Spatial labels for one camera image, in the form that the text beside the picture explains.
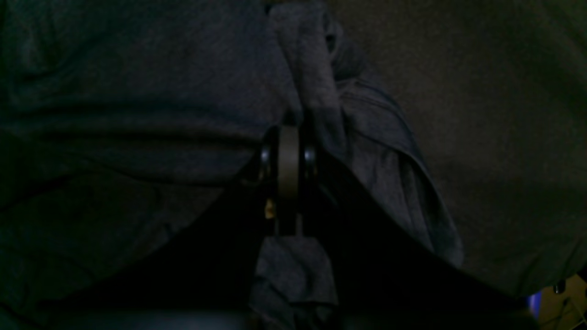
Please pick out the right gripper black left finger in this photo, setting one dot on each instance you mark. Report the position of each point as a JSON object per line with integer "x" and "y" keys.
{"x": 202, "y": 279}

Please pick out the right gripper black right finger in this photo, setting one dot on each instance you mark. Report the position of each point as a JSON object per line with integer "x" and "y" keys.
{"x": 386, "y": 280}

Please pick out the dark grey T-shirt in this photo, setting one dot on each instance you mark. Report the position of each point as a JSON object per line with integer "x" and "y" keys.
{"x": 122, "y": 121}

